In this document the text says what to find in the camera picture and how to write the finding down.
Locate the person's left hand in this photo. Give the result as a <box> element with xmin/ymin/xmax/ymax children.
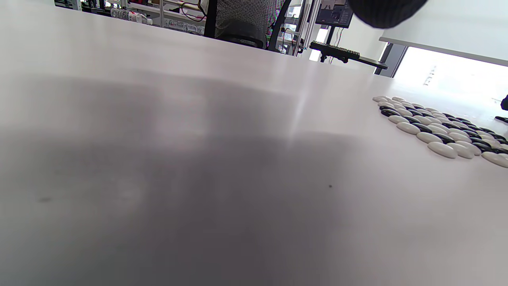
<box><xmin>347</xmin><ymin>0</ymin><xmax>429</xmax><ymax>29</ymax></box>

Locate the pile of mixed go stones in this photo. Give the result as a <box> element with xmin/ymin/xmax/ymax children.
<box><xmin>372</xmin><ymin>95</ymin><xmax>508</xmax><ymax>168</ymax></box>

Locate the black electronic device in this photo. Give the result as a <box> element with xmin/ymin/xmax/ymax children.
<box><xmin>316</xmin><ymin>0</ymin><xmax>354</xmax><ymax>28</ymax></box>

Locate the black keyboard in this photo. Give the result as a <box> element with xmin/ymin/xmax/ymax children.
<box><xmin>310</xmin><ymin>41</ymin><xmax>361</xmax><ymax>63</ymax></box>

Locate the black mesh office chair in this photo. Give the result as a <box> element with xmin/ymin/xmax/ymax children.
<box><xmin>204</xmin><ymin>0</ymin><xmax>292</xmax><ymax>51</ymax></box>

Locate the clear plastic water bottle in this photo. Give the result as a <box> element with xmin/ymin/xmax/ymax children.
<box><xmin>110</xmin><ymin>8</ymin><xmax>153</xmax><ymax>25</ymax></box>

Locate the aluminium frame post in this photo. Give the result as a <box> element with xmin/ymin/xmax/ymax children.
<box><xmin>296</xmin><ymin>0</ymin><xmax>319</xmax><ymax>56</ymax></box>

